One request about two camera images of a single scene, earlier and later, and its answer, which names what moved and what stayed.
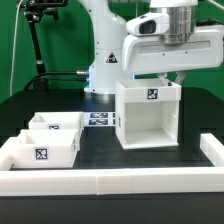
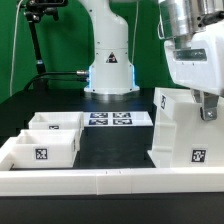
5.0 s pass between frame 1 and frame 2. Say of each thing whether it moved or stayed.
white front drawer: stayed
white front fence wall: stayed
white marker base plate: stayed
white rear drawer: stayed
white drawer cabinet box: moved
